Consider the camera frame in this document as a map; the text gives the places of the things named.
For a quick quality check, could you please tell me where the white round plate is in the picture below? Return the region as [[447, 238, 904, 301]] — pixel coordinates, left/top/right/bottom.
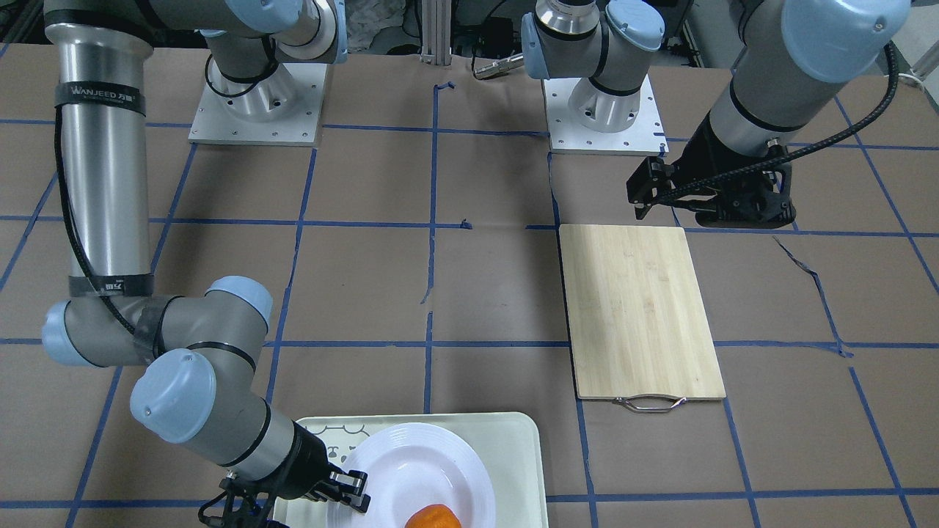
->
[[326, 423, 497, 527]]

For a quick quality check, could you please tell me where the wooden cutting board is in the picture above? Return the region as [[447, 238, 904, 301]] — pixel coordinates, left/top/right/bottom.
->
[[559, 224, 726, 411]]

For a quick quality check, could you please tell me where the pale green bear tray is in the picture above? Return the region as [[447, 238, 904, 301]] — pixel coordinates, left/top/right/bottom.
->
[[273, 412, 549, 527]]

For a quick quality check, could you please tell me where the orange fruit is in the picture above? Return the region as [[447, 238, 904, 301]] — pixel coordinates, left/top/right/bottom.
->
[[404, 504, 462, 528]]

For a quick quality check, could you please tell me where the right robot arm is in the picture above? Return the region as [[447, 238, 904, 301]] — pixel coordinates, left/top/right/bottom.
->
[[43, 1, 370, 527]]

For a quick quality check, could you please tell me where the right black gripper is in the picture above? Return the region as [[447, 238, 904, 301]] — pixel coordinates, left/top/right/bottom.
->
[[257, 424, 371, 513]]

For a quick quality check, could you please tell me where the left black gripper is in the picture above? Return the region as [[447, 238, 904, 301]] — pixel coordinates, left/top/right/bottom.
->
[[626, 117, 786, 221]]

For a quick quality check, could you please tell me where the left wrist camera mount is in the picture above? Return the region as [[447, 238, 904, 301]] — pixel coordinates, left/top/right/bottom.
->
[[695, 163, 796, 230]]

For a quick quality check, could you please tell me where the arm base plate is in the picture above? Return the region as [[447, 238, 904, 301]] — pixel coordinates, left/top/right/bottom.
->
[[542, 77, 670, 156], [189, 62, 329, 147]]

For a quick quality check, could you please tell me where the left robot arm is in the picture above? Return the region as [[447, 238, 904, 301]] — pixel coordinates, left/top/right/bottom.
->
[[521, 1, 913, 230]]

